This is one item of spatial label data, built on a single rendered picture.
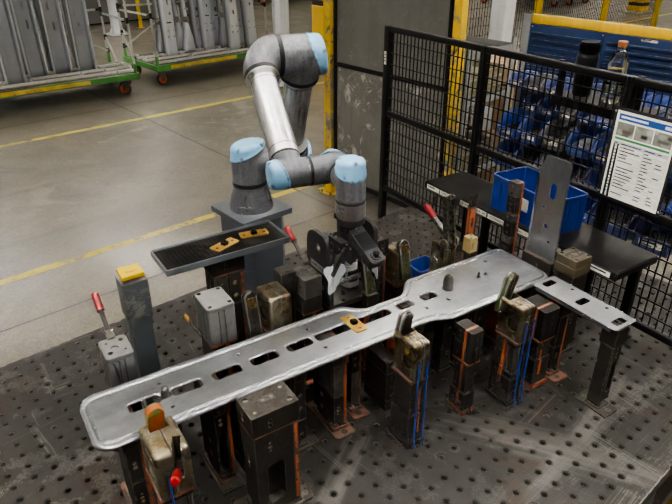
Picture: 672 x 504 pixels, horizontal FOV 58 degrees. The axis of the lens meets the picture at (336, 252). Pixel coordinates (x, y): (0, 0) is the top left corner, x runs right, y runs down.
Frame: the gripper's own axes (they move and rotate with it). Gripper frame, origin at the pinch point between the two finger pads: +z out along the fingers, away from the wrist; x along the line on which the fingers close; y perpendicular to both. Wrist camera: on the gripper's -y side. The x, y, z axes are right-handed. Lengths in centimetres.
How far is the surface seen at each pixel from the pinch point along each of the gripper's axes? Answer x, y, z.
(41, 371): 75, 68, 40
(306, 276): 4.6, 17.7, 3.4
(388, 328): -6.6, -6.6, 11.5
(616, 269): -82, -23, 9
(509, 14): -374, 300, -14
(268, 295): 18.5, 14.2, 3.2
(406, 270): -28.9, 13.8, 10.1
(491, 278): -49, -3, 11
